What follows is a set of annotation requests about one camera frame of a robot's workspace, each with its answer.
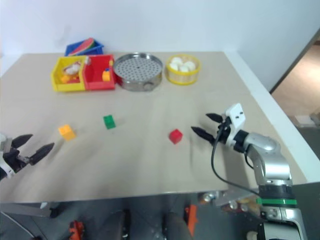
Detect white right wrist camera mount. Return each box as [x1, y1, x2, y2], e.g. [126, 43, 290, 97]
[223, 102, 246, 147]

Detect orange cube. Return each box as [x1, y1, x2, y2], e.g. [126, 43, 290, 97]
[57, 123, 77, 142]

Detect yellow orange toy bottle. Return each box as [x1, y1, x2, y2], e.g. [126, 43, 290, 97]
[102, 66, 112, 82]

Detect yellow plastic bin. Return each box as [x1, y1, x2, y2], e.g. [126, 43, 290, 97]
[50, 55, 89, 93]

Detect cardboard box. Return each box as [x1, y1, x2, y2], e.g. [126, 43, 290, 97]
[294, 113, 320, 128]

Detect blue plastic bin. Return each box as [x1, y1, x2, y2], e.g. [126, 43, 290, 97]
[64, 37, 105, 57]

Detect beige table cover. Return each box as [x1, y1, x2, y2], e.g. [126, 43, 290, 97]
[0, 51, 307, 204]

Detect green cube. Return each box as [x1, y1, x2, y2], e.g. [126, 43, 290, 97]
[102, 114, 117, 130]

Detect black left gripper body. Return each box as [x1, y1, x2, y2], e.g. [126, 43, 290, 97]
[2, 147, 32, 174]

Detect orange black tool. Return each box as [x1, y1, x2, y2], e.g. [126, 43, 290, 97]
[68, 219, 86, 240]

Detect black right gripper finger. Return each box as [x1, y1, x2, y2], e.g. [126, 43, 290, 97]
[205, 113, 223, 124]
[190, 126, 216, 145]

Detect yellow round woven basket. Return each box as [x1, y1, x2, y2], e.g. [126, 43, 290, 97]
[165, 53, 202, 86]

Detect silver table frame bar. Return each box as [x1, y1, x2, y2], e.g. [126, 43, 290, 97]
[0, 201, 52, 219]

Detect white toy in yellow bin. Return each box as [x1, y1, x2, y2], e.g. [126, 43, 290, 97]
[63, 60, 84, 76]

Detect toy watermelon slice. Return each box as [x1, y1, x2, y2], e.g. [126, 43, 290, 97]
[68, 37, 97, 57]

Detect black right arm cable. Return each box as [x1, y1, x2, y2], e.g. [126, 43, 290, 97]
[210, 123, 261, 198]

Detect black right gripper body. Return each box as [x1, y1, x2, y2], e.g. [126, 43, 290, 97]
[212, 115, 232, 145]

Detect red cube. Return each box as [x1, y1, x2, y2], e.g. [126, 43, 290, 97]
[168, 128, 184, 145]

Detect orange clamp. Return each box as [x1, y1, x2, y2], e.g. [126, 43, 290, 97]
[184, 204, 199, 237]

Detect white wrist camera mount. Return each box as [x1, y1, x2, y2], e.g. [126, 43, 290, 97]
[223, 102, 246, 147]
[0, 133, 15, 180]

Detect round metal steamer tray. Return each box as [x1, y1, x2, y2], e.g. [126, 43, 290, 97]
[113, 52, 164, 93]

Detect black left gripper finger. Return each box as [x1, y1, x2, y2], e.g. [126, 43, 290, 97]
[12, 133, 34, 151]
[29, 142, 56, 166]

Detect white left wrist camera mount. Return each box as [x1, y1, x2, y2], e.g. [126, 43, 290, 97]
[0, 133, 15, 180]

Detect small yellow toy pieces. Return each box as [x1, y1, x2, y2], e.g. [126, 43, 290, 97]
[59, 74, 81, 85]

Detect red plastic bin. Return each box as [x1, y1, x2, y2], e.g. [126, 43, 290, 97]
[83, 54, 117, 91]

